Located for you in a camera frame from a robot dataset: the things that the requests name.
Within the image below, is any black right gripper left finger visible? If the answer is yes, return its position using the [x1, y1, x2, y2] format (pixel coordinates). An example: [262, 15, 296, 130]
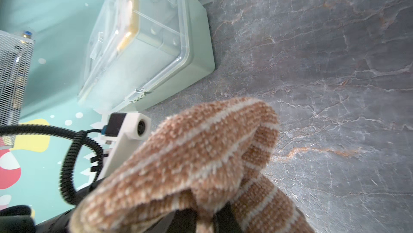
[166, 209, 197, 233]

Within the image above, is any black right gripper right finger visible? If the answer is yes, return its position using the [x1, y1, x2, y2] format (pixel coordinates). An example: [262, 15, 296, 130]
[213, 202, 243, 233]

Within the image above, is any translucent green storage box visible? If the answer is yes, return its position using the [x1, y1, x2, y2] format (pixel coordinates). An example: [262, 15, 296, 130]
[78, 0, 215, 112]

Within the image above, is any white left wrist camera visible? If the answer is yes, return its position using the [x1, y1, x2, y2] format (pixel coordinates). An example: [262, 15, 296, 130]
[98, 112, 152, 180]

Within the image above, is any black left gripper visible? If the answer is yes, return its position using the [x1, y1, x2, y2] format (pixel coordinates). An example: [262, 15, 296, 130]
[1, 181, 102, 233]

